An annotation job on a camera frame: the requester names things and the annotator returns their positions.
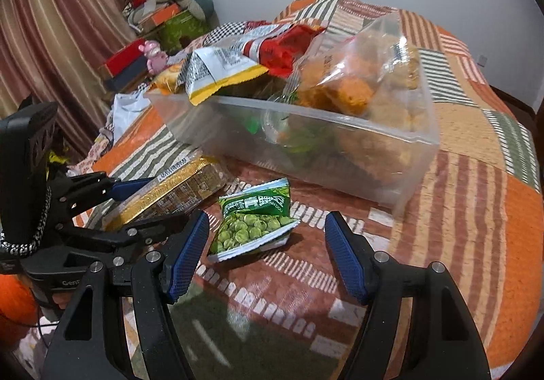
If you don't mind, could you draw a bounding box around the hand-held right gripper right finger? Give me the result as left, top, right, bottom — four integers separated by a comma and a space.
324, 211, 494, 380

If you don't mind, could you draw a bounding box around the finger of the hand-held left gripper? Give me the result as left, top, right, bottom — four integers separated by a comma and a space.
59, 174, 156, 216
63, 211, 193, 256

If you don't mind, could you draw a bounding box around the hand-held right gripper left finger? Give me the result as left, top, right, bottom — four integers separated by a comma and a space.
42, 210, 211, 380

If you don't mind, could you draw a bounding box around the gold-edged long biscuit pack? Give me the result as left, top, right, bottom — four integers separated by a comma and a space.
102, 152, 232, 232

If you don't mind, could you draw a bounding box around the green pea snack packet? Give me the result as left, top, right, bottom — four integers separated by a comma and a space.
206, 178, 300, 264

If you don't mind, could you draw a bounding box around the clear plastic container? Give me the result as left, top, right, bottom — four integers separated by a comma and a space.
144, 14, 440, 217

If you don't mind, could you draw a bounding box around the orange cracker packet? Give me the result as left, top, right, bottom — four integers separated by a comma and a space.
151, 63, 190, 96

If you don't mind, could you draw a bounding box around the clear bag of puffed snacks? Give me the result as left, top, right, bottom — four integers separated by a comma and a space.
365, 44, 426, 177

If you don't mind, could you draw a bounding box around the yellow silver snack packet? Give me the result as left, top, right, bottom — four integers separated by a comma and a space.
177, 46, 269, 106

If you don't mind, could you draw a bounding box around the clear green-sealed snack bag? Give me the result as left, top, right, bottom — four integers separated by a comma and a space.
283, 29, 421, 117

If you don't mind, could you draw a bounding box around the red snack packet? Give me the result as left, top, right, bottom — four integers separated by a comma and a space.
236, 23, 330, 77

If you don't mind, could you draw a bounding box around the patterned bed sheet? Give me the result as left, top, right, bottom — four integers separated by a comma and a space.
64, 125, 124, 177

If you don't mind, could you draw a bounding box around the white plastic bag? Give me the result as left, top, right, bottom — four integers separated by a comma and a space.
100, 91, 151, 147

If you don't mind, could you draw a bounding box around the dark box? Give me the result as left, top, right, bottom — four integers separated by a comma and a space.
102, 61, 156, 94

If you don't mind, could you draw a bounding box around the red box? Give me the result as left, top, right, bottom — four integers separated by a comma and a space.
100, 37, 149, 79

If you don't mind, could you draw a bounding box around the pink toy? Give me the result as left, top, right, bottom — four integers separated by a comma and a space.
138, 40, 168, 75

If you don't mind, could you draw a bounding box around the striped brown curtain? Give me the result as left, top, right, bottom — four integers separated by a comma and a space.
0, 0, 141, 160

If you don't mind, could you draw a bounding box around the orange garment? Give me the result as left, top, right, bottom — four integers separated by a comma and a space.
0, 274, 43, 347

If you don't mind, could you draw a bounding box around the green box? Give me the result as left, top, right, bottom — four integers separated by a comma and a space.
159, 10, 213, 55

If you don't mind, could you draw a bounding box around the orange box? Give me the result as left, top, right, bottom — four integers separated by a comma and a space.
136, 1, 181, 34

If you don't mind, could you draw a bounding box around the red white packet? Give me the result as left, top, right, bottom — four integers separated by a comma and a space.
242, 20, 281, 34

